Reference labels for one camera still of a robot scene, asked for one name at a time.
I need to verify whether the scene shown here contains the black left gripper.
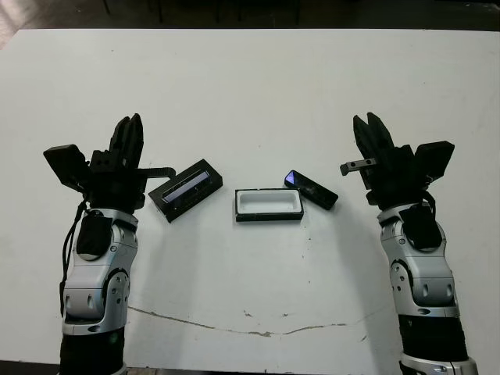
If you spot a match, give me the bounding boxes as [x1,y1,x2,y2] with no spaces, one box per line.
[83,112,177,214]

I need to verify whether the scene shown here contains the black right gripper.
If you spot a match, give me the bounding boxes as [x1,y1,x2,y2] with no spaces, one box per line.
[339,112,431,215]

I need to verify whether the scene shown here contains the black box lid with window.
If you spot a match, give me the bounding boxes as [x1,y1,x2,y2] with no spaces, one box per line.
[148,158,225,224]

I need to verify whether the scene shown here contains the black slim camera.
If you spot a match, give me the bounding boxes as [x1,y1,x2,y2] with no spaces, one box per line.
[281,169,340,210]

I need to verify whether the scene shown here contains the black box base white insert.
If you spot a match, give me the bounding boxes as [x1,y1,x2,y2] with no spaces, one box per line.
[234,187,305,226]

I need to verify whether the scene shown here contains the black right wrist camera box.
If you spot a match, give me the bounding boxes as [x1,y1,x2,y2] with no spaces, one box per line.
[413,141,455,184]

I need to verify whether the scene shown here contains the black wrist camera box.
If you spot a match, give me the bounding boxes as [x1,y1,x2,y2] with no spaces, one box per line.
[413,141,455,184]
[42,144,90,193]

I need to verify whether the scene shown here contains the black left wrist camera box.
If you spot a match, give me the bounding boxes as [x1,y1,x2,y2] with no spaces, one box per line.
[42,144,90,193]

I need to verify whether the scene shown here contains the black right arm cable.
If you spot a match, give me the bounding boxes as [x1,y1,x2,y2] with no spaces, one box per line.
[420,186,438,220]

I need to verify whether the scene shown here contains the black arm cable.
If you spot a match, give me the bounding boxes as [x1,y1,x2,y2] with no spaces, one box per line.
[58,198,88,318]
[420,186,438,220]

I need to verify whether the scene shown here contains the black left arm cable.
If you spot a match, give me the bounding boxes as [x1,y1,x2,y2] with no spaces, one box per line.
[58,198,88,318]

